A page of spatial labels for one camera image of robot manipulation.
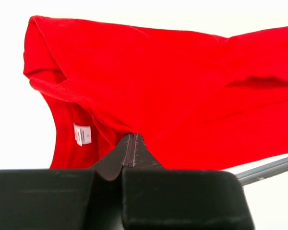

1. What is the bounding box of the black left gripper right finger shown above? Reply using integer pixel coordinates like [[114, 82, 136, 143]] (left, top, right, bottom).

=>
[[121, 134, 254, 230]]

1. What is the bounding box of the aluminium table edge rail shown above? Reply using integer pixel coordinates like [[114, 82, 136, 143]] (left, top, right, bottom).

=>
[[236, 157, 288, 186]]

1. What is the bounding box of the red t shirt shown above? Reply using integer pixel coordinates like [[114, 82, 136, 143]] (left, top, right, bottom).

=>
[[24, 16, 288, 170]]

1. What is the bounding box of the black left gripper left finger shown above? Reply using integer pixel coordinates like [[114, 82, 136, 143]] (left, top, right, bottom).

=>
[[0, 134, 133, 230]]

